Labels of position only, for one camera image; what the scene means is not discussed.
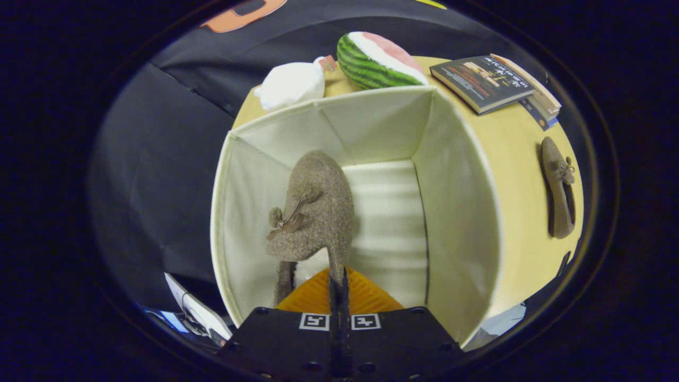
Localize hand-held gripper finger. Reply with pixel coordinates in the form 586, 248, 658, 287
340, 267, 467, 380
220, 268, 342, 380

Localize brown fuzzy shoe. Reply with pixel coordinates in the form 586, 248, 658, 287
540, 136, 577, 239
265, 150, 355, 307

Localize white fabric storage box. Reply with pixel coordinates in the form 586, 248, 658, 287
210, 85, 503, 348

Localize white flat device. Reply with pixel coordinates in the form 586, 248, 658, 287
164, 272, 234, 345

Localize white plush toy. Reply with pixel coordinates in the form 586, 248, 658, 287
255, 55, 337, 112

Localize watermelon slice plush toy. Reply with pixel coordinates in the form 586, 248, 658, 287
337, 31, 429, 90

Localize dark cover book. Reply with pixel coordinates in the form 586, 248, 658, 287
429, 55, 535, 116

